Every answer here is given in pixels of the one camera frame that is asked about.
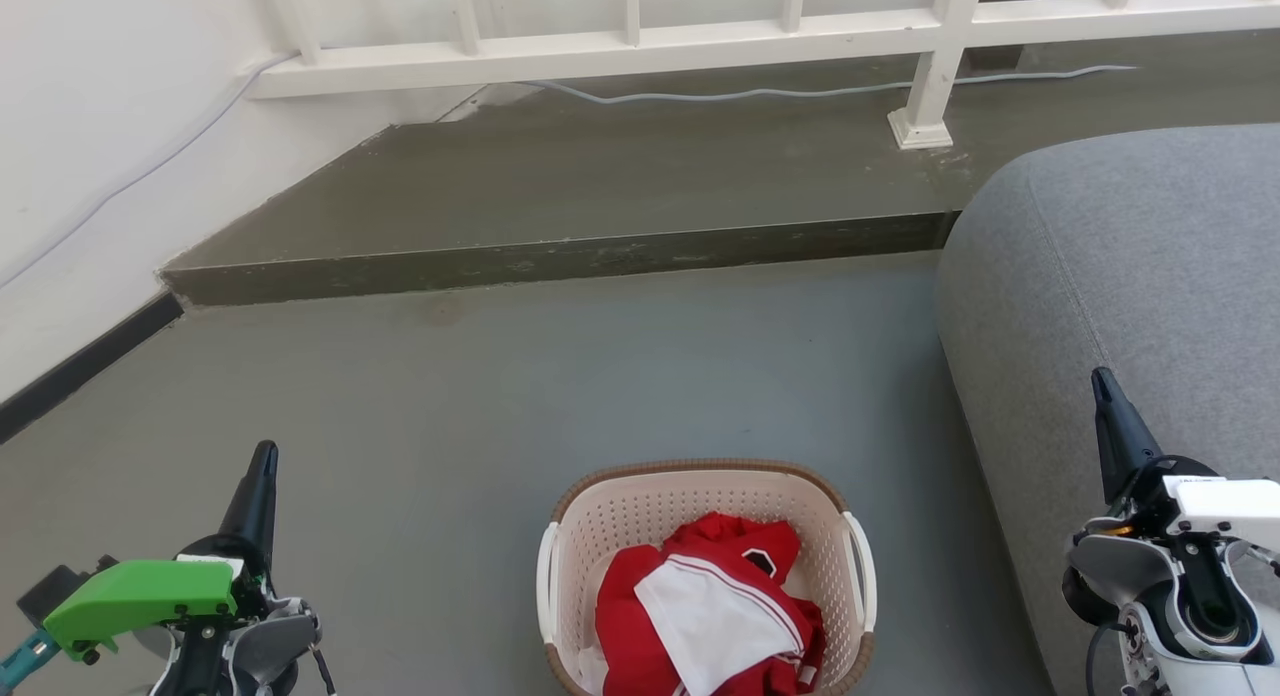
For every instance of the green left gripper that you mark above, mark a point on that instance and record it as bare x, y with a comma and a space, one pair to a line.
140, 596

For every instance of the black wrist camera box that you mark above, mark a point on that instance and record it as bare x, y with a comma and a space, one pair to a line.
50, 591

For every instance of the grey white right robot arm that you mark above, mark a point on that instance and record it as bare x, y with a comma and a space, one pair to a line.
1110, 564

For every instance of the black wall baseboard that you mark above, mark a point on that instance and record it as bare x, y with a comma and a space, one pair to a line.
90, 361

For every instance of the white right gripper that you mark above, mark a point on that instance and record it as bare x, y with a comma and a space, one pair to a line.
1230, 511

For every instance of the small white cloth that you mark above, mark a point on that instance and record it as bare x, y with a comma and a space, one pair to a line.
592, 668

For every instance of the teal connector piece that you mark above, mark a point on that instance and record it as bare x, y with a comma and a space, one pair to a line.
22, 658

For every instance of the white metal railing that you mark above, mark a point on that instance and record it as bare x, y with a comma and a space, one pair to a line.
600, 51

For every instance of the red garment with white stripes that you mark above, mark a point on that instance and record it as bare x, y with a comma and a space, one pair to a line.
625, 596

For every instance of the white garment with red trim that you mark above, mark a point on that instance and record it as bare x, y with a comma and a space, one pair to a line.
715, 616

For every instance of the cream perforated laundry basket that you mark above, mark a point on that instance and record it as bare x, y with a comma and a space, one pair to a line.
690, 496

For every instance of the grey fabric sofa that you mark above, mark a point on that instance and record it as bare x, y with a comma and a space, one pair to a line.
1130, 276

